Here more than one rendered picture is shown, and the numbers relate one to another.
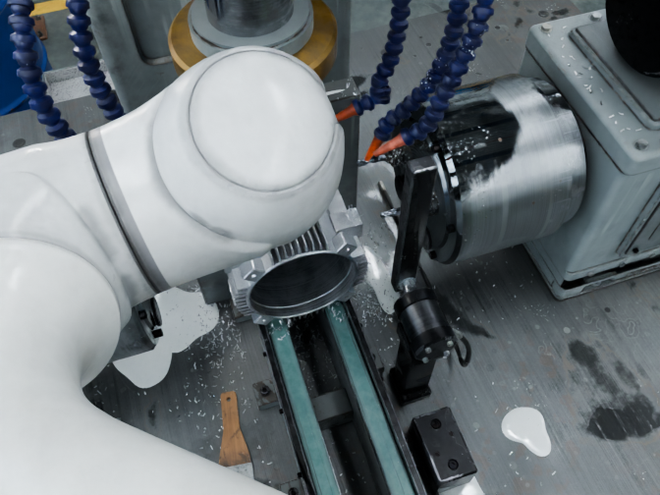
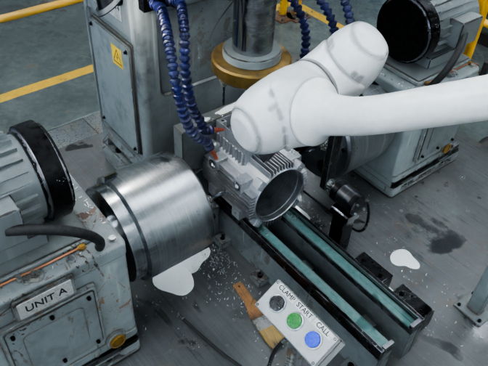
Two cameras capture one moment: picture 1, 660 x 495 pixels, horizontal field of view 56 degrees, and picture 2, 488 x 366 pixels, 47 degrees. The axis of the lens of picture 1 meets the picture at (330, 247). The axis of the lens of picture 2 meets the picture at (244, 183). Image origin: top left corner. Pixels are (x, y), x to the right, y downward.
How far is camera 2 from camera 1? 73 cm
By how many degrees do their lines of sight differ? 21
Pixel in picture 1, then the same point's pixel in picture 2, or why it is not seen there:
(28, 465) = (387, 96)
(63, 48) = not seen: outside the picture
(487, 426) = (384, 263)
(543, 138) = not seen: hidden behind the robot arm
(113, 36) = (151, 80)
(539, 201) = not seen: hidden behind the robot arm
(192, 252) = (348, 89)
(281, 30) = (272, 52)
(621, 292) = (418, 186)
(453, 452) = (377, 270)
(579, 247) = (397, 157)
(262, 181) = (377, 54)
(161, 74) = (168, 101)
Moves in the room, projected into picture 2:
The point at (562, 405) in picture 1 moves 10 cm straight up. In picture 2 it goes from (415, 244) to (425, 218)
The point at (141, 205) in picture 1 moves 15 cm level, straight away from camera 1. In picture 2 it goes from (335, 73) to (263, 39)
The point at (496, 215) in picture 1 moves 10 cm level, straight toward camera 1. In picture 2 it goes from (364, 138) to (367, 163)
